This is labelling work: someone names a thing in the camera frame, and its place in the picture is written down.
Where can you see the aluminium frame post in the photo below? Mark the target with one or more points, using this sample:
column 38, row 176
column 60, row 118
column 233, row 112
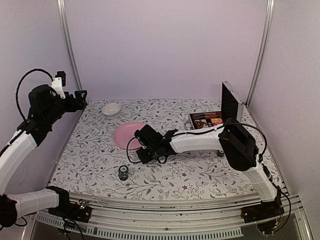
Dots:
column 262, row 50
column 62, row 13

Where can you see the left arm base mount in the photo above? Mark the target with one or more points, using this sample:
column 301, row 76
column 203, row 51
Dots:
column 79, row 211

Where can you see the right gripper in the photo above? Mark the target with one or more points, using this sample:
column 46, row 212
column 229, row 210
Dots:
column 144, row 157

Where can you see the white bowl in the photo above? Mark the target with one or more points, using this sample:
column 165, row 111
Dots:
column 111, row 109

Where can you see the pink plate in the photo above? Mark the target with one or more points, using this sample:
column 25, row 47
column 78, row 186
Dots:
column 125, row 132

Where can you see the aluminium poker case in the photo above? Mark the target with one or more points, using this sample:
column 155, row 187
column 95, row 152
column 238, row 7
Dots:
column 231, row 106

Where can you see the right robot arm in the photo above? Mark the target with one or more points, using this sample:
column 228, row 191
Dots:
column 231, row 137

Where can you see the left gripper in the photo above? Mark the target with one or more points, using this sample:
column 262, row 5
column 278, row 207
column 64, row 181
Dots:
column 73, row 106

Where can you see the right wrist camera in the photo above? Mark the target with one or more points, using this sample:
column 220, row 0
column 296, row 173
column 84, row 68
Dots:
column 147, row 136

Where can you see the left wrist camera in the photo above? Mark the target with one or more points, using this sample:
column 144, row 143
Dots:
column 59, row 81

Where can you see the left aluminium frame post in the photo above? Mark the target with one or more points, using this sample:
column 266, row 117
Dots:
column 62, row 13

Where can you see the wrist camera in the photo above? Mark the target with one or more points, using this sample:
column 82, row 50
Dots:
column 59, row 81
column 147, row 136

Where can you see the right aluminium frame post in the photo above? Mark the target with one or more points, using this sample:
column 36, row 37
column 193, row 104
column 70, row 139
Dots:
column 262, row 50

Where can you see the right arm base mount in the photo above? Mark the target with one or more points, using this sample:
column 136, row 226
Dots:
column 261, row 212

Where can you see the front aluminium rail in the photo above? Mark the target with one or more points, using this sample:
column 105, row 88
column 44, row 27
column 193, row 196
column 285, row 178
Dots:
column 205, row 219

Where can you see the red card deck box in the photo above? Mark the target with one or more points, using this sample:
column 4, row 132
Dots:
column 216, row 121

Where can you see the row of poker chips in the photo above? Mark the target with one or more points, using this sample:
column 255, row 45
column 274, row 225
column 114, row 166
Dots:
column 207, row 115

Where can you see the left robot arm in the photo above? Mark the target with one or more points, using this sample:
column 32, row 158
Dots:
column 48, row 103

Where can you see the black triangular dealer badge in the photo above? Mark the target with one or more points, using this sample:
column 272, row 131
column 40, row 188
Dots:
column 200, row 124

